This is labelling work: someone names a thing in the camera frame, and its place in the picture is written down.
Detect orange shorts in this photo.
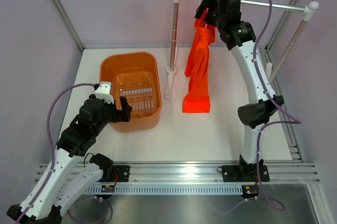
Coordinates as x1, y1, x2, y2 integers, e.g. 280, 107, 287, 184
182, 12, 215, 113

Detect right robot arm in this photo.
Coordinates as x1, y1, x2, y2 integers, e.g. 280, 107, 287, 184
195, 0, 284, 182

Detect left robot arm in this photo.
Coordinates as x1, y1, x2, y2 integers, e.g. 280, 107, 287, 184
6, 95, 132, 223

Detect orange plastic basket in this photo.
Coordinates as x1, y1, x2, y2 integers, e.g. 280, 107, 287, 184
100, 52, 162, 133

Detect white and metal clothes rack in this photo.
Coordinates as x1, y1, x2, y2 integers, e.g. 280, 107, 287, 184
164, 0, 319, 99

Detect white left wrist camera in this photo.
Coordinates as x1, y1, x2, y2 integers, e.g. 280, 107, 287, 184
94, 82, 115, 104

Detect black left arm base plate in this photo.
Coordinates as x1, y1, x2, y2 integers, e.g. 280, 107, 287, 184
100, 165, 130, 182

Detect white slotted cable duct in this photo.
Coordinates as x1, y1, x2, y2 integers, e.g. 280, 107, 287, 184
84, 184, 243, 196

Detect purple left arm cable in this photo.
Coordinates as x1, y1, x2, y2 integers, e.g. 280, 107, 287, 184
15, 83, 96, 222

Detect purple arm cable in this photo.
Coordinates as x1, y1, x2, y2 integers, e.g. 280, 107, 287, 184
15, 83, 96, 222
229, 0, 302, 213

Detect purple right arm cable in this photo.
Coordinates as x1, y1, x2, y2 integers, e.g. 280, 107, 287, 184
229, 0, 302, 213

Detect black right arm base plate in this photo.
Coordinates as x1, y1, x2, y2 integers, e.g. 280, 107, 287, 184
216, 165, 270, 182

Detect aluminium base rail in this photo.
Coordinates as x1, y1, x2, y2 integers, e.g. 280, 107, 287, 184
34, 162, 321, 184

